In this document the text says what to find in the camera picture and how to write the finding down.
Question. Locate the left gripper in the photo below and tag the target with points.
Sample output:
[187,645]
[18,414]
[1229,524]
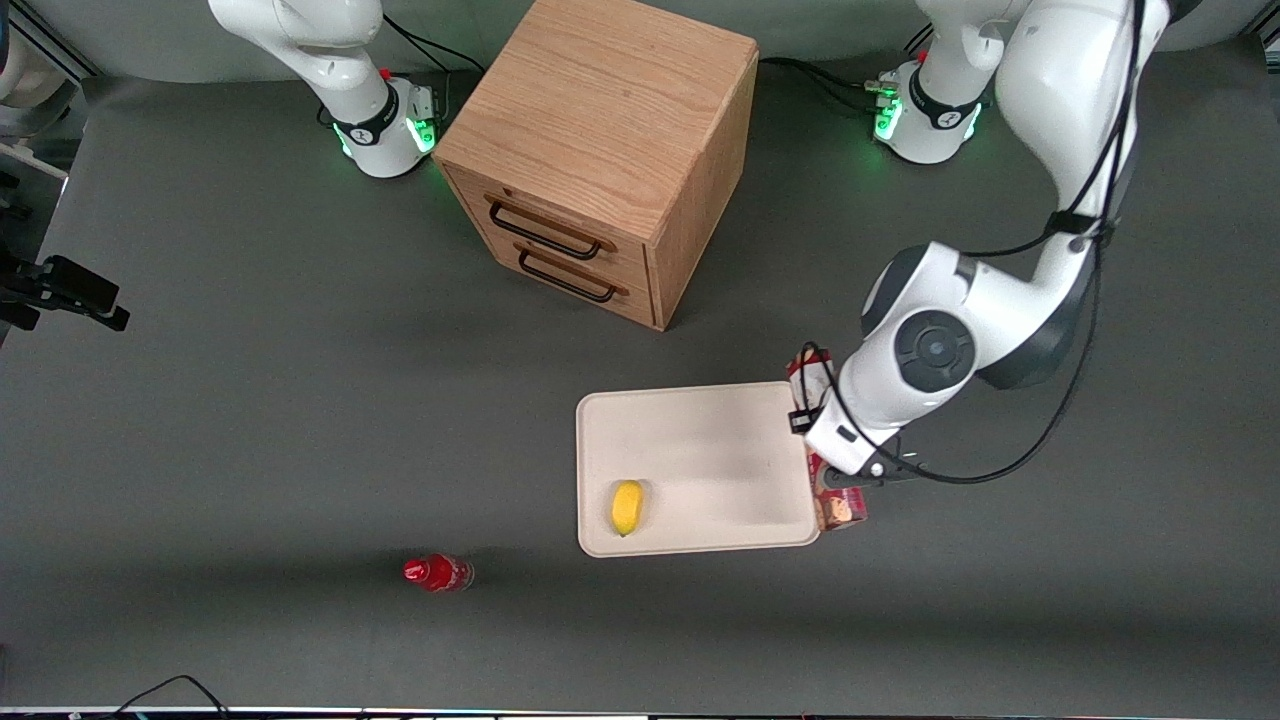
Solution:
[800,422]

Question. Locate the red cookie box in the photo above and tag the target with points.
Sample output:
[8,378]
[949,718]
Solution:
[845,508]

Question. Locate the beige rectangular tray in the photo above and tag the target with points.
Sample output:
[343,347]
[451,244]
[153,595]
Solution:
[700,460]

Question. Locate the yellow lemon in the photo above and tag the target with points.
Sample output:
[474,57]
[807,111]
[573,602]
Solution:
[627,507]

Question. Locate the wooden two-drawer cabinet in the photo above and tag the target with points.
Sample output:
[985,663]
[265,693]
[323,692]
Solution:
[610,100]

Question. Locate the red bottle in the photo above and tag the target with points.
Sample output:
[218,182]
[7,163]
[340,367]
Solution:
[438,573]

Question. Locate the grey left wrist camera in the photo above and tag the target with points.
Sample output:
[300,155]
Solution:
[885,468]

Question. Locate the aluminium frame rail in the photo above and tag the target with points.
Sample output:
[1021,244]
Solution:
[45,38]

